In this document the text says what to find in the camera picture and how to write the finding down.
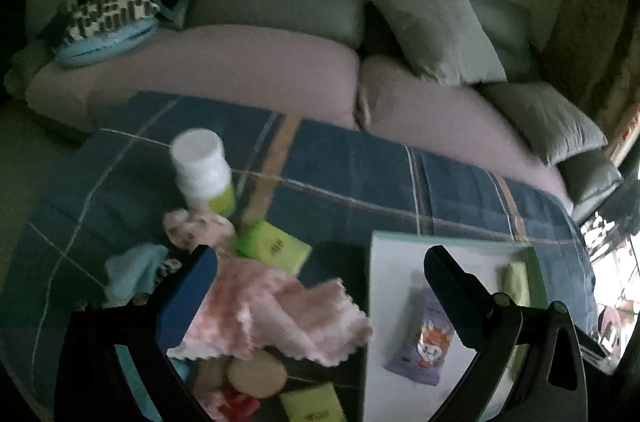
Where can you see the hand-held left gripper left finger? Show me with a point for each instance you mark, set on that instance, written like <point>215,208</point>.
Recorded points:
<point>186,302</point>

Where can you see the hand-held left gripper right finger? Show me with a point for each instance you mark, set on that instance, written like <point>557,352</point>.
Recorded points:
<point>457,302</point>

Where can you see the leopard print scrunchie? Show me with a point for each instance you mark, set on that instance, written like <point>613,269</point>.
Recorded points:
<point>170,266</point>

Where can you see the light blue cloth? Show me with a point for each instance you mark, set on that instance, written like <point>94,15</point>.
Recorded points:
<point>132,272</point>

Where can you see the white box with teal rim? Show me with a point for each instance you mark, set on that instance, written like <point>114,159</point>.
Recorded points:
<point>395,282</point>

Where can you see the pale pink scrunchie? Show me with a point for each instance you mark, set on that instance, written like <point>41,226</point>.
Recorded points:
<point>190,227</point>

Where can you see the pink fluffy towel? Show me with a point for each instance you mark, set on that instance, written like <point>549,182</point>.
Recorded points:
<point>280,307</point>

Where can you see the large green tissue pack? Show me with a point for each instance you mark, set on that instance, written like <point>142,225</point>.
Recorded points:
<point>270,247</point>

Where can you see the purple cartoon wipes packet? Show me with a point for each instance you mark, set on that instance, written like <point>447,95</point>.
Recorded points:
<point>425,352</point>

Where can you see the small green tissue pack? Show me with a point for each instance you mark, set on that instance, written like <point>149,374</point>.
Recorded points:
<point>517,284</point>
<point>312,404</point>

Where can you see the teal cloth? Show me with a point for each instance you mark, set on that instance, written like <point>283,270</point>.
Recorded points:
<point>127,367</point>

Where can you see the beige tape roll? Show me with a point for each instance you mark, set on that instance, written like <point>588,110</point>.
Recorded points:
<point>255,374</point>

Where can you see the red and pink scrunchie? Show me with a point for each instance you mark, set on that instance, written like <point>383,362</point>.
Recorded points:
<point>235,407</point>

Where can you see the white plastic bottle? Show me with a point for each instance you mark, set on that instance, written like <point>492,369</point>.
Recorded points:
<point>200,172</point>

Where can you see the blue plaid blanket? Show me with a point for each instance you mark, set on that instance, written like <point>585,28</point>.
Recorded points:
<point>350,172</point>

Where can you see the flat grey cushion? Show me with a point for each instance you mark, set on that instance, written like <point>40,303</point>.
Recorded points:
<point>545,122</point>

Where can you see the grey and pink sofa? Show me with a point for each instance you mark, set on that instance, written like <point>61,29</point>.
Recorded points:
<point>250,62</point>

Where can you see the large grey cushion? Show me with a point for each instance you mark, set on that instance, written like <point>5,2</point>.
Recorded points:
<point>440,37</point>

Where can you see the leopard print blue bag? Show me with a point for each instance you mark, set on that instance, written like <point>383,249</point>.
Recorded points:
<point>105,22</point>

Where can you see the beige curtain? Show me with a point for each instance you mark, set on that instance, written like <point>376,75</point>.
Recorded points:
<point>590,27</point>

